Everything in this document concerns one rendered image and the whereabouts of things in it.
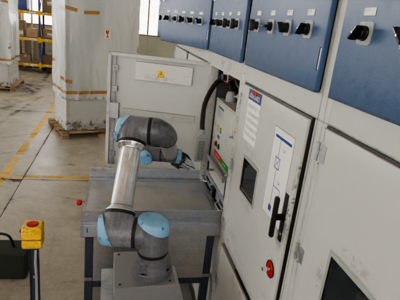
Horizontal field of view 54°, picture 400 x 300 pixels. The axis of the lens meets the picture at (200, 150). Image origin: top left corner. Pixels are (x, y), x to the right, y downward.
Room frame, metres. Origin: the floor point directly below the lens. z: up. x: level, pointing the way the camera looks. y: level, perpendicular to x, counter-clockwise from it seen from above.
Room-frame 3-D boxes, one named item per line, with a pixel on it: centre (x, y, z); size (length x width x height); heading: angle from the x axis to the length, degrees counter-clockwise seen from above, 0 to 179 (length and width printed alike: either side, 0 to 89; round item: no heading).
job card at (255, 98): (1.48, -0.19, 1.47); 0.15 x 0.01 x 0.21; 13
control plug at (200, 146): (2.24, 0.00, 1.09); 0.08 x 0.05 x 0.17; 103
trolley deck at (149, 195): (1.97, 0.25, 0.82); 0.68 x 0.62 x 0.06; 103
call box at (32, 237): (1.48, 0.68, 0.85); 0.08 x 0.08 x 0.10; 13
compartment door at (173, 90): (2.41, 0.30, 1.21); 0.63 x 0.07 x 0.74; 87
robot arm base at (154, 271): (1.30, 0.14, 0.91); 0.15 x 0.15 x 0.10
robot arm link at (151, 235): (1.29, 0.15, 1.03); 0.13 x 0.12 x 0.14; 90
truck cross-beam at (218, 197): (2.05, -0.13, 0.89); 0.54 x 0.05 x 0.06; 13
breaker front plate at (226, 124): (2.05, -0.12, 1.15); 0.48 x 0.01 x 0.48; 13
